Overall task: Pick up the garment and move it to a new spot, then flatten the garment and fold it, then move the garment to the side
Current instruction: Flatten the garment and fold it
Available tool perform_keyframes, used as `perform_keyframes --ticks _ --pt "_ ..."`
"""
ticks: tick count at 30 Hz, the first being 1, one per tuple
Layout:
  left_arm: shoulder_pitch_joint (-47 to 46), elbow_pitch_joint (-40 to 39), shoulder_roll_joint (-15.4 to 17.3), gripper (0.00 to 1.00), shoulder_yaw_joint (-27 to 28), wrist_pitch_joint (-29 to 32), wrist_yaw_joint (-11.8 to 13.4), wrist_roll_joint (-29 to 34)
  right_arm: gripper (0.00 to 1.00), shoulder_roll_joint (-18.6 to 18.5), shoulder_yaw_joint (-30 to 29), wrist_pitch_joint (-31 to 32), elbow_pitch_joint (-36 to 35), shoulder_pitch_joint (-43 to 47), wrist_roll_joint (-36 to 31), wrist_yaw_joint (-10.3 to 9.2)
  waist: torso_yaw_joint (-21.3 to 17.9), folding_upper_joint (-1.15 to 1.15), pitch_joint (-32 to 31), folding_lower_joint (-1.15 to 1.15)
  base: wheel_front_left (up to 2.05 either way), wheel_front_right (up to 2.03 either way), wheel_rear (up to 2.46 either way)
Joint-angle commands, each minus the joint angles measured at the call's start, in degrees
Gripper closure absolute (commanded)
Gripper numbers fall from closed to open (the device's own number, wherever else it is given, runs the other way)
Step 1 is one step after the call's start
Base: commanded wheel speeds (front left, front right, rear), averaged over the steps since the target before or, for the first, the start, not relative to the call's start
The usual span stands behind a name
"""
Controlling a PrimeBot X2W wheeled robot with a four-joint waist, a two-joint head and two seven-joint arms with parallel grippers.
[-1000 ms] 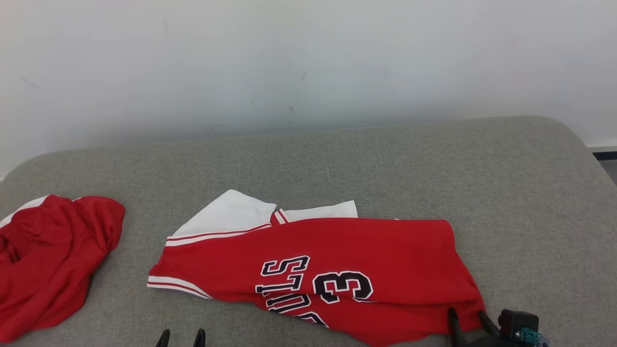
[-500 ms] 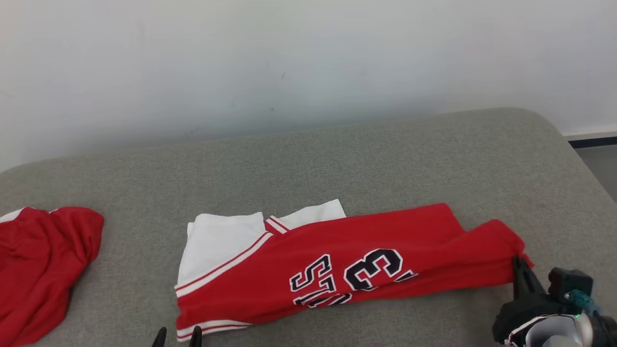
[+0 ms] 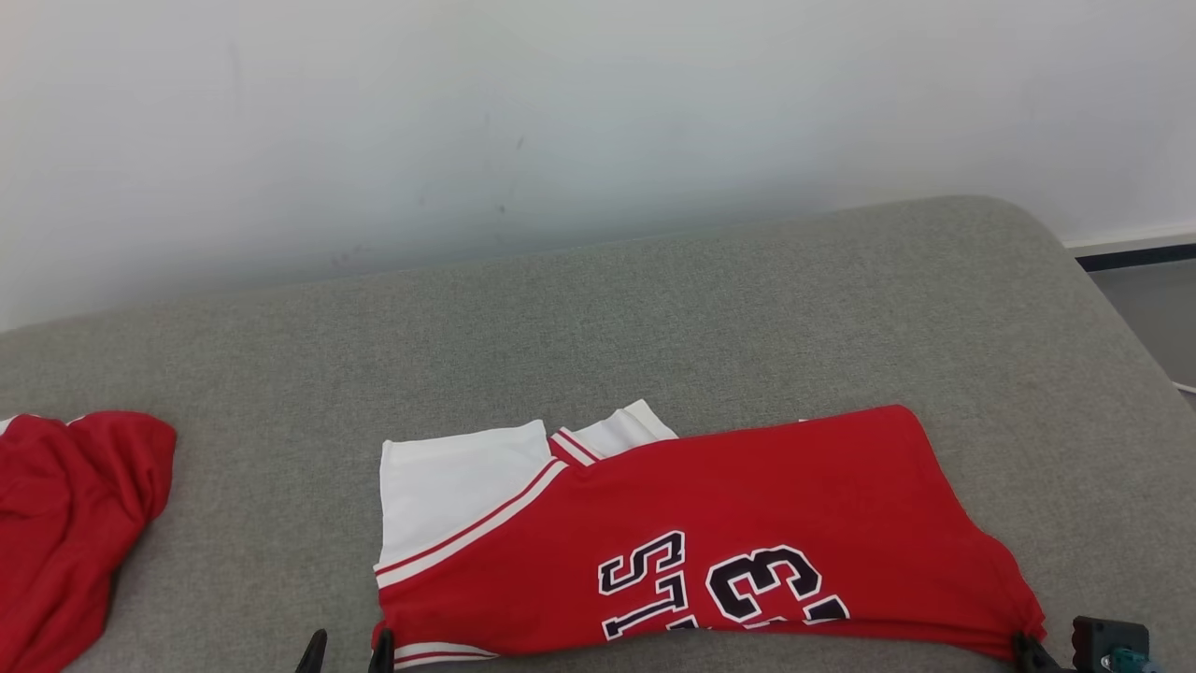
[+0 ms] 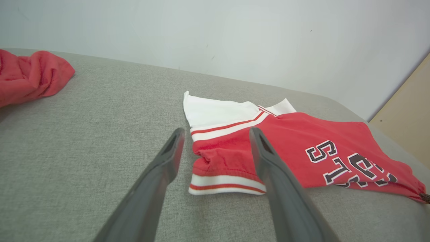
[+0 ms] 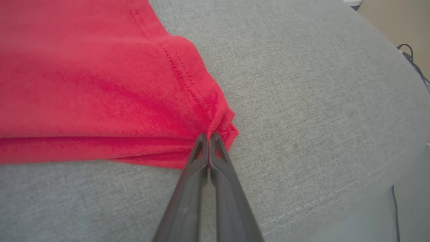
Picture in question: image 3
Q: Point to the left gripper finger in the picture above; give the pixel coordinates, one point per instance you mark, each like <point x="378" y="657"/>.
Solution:
<point x="382" y="654"/>
<point x="314" y="657"/>

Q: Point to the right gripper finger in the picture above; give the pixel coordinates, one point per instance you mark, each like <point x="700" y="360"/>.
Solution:
<point x="1032" y="659"/>

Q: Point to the red shorts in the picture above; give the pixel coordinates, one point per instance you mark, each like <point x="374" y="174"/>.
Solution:
<point x="65" y="523"/>

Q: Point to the red white basketball jersey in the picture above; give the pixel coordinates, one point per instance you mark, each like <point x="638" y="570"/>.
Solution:
<point x="747" y="505"/>

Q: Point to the grey fabric sofa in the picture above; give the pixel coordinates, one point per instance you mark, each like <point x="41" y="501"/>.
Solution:
<point x="598" y="355"/>

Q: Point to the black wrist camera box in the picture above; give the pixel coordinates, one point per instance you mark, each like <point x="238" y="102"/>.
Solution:
<point x="1098" y="640"/>

